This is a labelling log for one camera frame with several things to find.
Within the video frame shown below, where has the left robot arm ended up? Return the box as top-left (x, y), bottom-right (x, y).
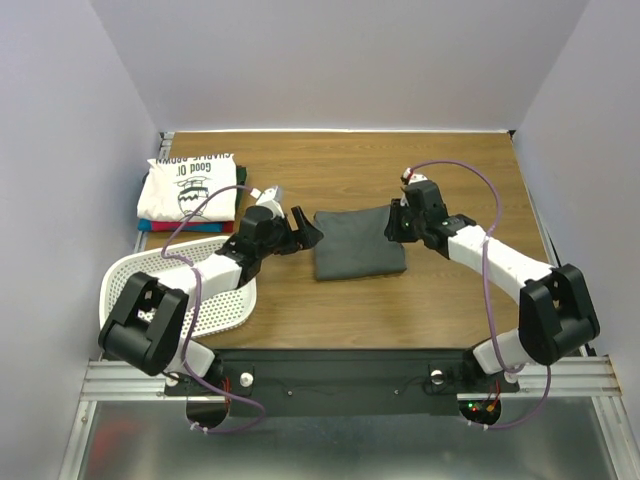
top-left (98, 206), bottom-right (323, 394)

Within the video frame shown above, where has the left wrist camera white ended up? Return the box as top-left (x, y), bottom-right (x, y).
top-left (255, 186), bottom-right (285, 217)

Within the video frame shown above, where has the grey t shirt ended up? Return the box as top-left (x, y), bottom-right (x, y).
top-left (314, 206), bottom-right (407, 281)

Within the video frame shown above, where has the red folded t shirt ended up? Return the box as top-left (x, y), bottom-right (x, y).
top-left (159, 221), bottom-right (234, 233)

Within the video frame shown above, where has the white perforated plastic basket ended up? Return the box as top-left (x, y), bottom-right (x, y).
top-left (99, 235), bottom-right (257, 338)

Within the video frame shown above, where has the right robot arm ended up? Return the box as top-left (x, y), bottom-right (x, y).
top-left (385, 175), bottom-right (601, 390)

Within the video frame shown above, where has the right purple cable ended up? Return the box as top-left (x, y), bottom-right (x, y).
top-left (399, 159), bottom-right (554, 432)

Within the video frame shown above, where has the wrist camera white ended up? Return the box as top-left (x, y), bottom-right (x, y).
top-left (401, 168), bottom-right (428, 186)
top-left (255, 186), bottom-right (285, 217)

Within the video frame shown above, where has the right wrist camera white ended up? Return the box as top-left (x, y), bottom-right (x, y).
top-left (401, 168), bottom-right (428, 186)

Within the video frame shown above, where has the white printed folded t shirt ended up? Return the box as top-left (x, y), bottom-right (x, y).
top-left (137, 153), bottom-right (237, 222)

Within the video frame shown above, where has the dark green folded t shirt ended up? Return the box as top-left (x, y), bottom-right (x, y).
top-left (235, 165), bottom-right (248, 210)

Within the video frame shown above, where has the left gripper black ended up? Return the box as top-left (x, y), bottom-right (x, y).
top-left (257, 207), bottom-right (323, 260)

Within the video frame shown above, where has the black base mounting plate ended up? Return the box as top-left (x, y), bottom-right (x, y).
top-left (164, 348), bottom-right (521, 417)

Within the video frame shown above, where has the teal folded t shirt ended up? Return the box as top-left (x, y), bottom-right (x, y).
top-left (137, 219), bottom-right (166, 232)

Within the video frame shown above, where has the aluminium front rail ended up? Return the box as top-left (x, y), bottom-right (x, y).
top-left (80, 357), bottom-right (621, 402)

